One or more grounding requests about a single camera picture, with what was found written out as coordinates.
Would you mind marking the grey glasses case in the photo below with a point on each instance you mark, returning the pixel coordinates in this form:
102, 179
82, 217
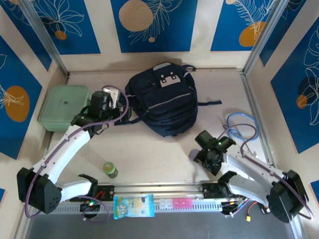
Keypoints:
192, 154

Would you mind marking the navy blue backpack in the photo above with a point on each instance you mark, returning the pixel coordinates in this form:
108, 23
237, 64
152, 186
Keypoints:
167, 104

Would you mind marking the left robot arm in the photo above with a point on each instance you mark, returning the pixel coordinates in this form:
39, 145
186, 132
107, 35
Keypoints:
67, 147

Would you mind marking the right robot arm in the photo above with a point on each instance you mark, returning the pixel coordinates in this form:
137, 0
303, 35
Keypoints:
249, 164

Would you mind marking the mint green zip case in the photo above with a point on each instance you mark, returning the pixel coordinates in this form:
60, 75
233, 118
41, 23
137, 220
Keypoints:
62, 107

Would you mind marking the pink and clear pill organiser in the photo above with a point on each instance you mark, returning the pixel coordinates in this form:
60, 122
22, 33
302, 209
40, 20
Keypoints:
177, 203

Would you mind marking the black controller box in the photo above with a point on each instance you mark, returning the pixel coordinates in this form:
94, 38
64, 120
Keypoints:
229, 208
89, 206

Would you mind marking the blue tube stethoscope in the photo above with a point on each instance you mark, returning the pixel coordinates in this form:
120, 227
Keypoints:
256, 124

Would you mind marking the green lidded jar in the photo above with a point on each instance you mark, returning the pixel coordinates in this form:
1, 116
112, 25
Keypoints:
111, 169

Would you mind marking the blue wet wipes packet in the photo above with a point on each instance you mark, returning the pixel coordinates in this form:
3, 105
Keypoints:
133, 206

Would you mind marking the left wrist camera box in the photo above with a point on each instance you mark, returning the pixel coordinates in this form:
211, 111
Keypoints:
113, 95

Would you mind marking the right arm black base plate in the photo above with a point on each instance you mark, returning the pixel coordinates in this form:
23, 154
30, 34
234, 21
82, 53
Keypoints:
209, 190

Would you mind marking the aluminium front rail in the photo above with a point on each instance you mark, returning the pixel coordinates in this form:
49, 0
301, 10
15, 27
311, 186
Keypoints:
154, 189

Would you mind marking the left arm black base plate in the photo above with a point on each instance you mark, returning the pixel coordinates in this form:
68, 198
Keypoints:
107, 193

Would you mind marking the aluminium frame post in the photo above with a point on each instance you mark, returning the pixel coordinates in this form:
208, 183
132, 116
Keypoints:
45, 37
261, 37

